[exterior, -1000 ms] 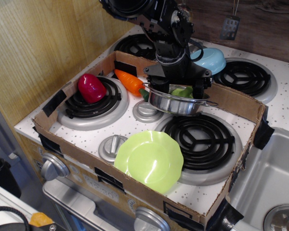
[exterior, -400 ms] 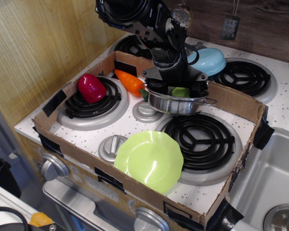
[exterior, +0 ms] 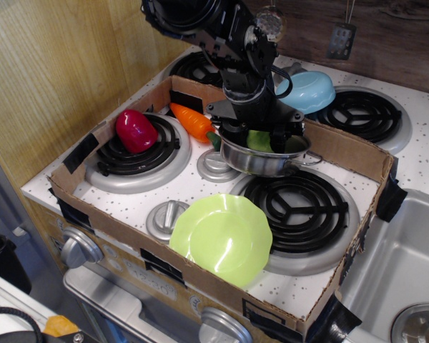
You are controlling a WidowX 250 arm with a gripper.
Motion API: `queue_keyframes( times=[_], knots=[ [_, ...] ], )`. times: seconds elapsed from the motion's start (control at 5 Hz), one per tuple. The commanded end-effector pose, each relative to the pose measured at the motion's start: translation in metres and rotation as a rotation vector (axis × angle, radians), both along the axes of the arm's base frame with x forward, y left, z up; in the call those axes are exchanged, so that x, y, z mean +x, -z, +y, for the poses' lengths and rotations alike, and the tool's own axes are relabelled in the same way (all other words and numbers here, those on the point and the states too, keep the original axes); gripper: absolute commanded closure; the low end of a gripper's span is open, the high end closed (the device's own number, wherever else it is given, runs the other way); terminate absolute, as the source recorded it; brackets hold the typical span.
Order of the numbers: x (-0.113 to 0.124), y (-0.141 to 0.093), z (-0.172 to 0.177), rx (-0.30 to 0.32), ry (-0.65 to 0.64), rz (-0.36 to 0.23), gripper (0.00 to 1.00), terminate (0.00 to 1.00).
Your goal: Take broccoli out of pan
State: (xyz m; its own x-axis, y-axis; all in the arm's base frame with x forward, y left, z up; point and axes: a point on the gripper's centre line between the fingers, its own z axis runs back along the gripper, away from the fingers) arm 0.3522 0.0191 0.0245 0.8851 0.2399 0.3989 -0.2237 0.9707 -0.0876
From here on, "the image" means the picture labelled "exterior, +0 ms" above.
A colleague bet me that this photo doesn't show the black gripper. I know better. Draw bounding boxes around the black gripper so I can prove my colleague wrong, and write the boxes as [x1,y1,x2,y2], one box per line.
[205,95,305,154]

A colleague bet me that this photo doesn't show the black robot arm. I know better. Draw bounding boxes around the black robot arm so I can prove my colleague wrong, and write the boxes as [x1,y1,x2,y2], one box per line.
[142,1,304,153]

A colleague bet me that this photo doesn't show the small silver metal pan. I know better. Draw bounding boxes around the small silver metal pan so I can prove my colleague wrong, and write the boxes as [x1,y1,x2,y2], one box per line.
[220,134,322,178]

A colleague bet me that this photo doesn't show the orange toy carrot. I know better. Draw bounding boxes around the orange toy carrot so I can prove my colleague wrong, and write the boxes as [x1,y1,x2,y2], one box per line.
[169,103,221,151]

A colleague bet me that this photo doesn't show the silver stovetop knob rear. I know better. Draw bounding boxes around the silver stovetop knob rear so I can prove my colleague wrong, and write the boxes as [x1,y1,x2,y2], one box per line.
[197,149,240,183]

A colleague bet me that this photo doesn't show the silver stovetop knob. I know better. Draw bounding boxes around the silver stovetop knob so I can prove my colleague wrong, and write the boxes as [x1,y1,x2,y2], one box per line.
[146,200,189,244]
[197,149,240,183]

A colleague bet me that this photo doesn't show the light blue plastic bowl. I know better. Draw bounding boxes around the light blue plastic bowl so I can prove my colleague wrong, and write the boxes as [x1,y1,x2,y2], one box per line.
[280,71,336,114]

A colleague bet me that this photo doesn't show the back left stove burner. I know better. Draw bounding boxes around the back left stove burner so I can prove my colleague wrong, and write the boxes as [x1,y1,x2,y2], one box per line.
[162,51,223,89]

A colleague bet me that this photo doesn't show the stove burner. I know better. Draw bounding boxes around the stove burner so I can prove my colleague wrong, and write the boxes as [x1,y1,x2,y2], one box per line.
[231,169,360,277]
[162,51,223,89]
[85,112,191,194]
[306,86,413,154]

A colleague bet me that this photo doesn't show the front right stove burner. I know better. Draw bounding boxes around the front right stove burner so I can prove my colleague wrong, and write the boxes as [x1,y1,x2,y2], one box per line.
[231,169,360,277]

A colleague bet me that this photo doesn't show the light green plastic plate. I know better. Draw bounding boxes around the light green plastic plate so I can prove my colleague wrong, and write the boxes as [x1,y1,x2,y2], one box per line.
[169,194,272,287]

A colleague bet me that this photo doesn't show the back right stove burner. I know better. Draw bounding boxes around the back right stove burner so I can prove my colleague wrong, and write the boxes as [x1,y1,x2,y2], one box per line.
[306,86,413,154]

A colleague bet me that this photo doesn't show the front left stove burner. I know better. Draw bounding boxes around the front left stove burner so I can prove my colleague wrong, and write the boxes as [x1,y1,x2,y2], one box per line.
[85,112,191,194]

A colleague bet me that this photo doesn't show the red toy pepper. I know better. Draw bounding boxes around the red toy pepper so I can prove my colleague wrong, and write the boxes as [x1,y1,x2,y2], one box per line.
[115,109,158,154]

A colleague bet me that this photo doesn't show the hanging metal spatula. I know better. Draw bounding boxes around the hanging metal spatula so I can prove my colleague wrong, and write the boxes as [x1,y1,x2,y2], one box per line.
[326,0,357,61]

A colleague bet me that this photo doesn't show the silver stovetop knob front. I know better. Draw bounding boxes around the silver stovetop knob front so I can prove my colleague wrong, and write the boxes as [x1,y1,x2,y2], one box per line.
[146,200,189,244]

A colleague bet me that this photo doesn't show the silver toy sink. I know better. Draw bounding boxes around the silver toy sink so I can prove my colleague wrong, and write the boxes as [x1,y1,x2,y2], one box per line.
[323,189,429,342]

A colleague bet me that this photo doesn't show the silver oven knob right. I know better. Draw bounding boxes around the silver oven knob right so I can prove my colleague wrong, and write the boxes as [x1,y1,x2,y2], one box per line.
[198,307,253,343]

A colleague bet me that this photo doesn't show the silver oven knob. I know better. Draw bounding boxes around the silver oven knob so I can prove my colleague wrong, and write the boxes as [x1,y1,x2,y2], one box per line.
[198,307,253,343]
[61,227,104,269]

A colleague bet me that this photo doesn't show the brown cardboard fence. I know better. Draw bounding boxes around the brown cardboard fence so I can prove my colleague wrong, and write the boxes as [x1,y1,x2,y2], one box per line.
[48,74,408,343]

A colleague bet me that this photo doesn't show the silver oven knob left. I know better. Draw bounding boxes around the silver oven knob left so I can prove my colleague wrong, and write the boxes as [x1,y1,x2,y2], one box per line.
[61,227,104,269]

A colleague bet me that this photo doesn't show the silver sink drain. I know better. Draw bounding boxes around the silver sink drain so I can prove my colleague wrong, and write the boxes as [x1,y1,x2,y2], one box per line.
[390,303,429,342]

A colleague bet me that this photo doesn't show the yellow orange object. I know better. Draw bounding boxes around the yellow orange object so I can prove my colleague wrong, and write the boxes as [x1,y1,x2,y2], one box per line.
[43,315,79,337]

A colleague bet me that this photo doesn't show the silver oven door handle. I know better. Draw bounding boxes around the silver oven door handle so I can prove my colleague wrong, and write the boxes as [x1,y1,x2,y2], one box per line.
[64,267,199,342]

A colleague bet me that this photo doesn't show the black braided cable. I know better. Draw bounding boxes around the black braided cable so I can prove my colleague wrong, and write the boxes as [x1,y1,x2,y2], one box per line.
[0,306,44,343]

